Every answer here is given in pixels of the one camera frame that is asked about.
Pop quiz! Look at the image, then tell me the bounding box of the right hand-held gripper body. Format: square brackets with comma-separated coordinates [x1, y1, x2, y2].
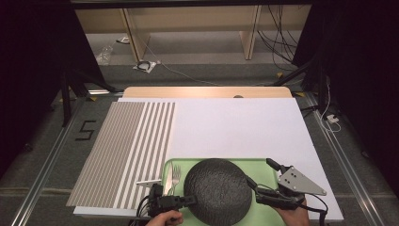
[255, 165, 327, 211]

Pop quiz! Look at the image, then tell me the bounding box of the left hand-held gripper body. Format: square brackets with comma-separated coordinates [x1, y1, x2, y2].
[136, 179, 186, 218]

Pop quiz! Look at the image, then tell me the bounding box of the black textured plate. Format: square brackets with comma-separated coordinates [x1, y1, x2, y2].
[183, 157, 253, 226]

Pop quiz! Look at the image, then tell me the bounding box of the silver fork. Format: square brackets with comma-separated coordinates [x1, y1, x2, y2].
[171, 164, 183, 194]

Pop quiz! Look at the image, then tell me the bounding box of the green tray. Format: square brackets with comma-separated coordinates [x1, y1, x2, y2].
[161, 157, 288, 226]

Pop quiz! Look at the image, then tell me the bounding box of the person's left hand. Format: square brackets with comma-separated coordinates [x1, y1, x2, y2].
[145, 209, 184, 226]

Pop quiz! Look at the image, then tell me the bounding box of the person's right hand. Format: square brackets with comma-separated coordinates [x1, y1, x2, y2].
[272, 201, 311, 226]

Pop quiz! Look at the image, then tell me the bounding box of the striped placemat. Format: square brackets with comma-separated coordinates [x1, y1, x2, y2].
[66, 101, 177, 210]

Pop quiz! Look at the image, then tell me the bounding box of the black metal stand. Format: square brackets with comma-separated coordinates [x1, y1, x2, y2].
[272, 56, 328, 114]
[59, 67, 117, 127]

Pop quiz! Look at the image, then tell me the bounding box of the light wooden table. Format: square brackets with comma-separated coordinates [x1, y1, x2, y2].
[122, 86, 294, 99]

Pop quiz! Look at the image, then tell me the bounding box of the black curtain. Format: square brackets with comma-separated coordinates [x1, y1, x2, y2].
[291, 0, 399, 196]
[0, 0, 107, 177]

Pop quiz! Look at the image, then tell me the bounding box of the clear plastic bag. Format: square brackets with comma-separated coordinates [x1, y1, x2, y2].
[95, 45, 114, 66]

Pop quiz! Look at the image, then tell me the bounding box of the light wooden shelf unit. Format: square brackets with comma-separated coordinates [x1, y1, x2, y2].
[74, 4, 311, 62]

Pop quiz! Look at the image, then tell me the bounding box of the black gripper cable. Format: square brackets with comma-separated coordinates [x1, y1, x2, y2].
[299, 193, 329, 226]
[128, 196, 152, 226]

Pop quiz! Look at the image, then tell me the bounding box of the metal floor rail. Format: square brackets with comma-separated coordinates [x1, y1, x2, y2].
[305, 92, 388, 226]
[10, 97, 87, 226]

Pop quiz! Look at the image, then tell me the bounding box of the white adapter cable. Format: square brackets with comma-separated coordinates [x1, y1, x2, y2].
[319, 76, 343, 133]

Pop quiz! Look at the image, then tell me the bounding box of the bundle of black cables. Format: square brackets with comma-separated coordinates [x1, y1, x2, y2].
[257, 4, 302, 72]

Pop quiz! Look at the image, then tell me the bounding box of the thin white floor cable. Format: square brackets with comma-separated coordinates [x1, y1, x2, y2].
[140, 37, 274, 88]

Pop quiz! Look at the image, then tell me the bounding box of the white packet with black cable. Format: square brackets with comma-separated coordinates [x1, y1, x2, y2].
[133, 59, 158, 74]

